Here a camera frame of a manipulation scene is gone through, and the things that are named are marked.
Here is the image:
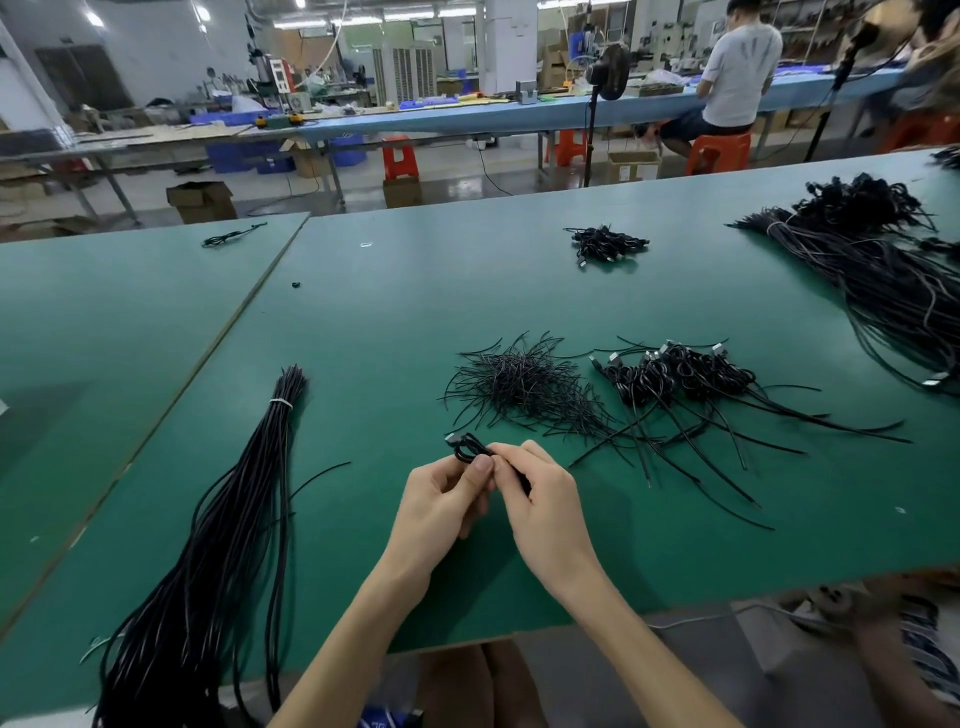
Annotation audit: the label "person's left hand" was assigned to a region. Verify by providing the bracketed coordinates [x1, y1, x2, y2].
[378, 453, 497, 594]

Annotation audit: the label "person's right hand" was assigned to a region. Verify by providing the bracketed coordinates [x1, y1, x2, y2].
[487, 439, 614, 609]

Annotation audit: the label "pile of black wire ties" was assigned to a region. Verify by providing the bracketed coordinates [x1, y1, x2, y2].
[441, 333, 617, 444]

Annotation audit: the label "long black cable bundle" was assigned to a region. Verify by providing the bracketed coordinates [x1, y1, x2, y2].
[82, 366, 354, 728]

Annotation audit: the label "small pile of knotted cables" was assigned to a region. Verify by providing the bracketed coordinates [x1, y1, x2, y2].
[564, 225, 653, 270]

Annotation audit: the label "small cable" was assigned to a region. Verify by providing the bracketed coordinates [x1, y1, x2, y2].
[201, 222, 269, 249]

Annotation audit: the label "large heap of black cables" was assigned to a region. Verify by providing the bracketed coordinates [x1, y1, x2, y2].
[730, 172, 960, 395]

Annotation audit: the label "person's left forearm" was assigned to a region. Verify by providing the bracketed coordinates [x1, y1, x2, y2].
[270, 562, 437, 728]

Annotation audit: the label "person's right forearm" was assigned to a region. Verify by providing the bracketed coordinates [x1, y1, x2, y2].
[567, 577, 744, 728]

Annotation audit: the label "person's brown shorts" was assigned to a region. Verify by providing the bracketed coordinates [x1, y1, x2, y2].
[417, 642, 549, 728]

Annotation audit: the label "person's right leg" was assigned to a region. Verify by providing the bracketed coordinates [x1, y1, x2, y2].
[840, 577, 960, 728]

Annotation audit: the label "blue plastic item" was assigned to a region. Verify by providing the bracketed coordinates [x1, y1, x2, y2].
[360, 705, 422, 728]

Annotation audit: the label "red plastic stool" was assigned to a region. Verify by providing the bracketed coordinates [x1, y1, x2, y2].
[379, 138, 420, 182]

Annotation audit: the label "orange plastic stool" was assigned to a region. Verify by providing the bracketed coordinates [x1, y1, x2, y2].
[885, 109, 960, 152]
[553, 129, 590, 168]
[687, 132, 755, 176]

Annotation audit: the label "open cardboard box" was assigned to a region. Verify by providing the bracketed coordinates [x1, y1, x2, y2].
[165, 180, 239, 225]

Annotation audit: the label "long blue workbench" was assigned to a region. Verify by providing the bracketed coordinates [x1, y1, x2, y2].
[225, 67, 909, 144]

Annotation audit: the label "black fan on stand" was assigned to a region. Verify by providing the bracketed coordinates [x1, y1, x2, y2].
[580, 45, 632, 189]

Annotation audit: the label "black tripod stand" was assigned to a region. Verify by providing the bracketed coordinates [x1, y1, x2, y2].
[805, 22, 884, 162]

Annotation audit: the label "loose black wire tie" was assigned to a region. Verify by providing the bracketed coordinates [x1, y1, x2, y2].
[697, 477, 777, 531]

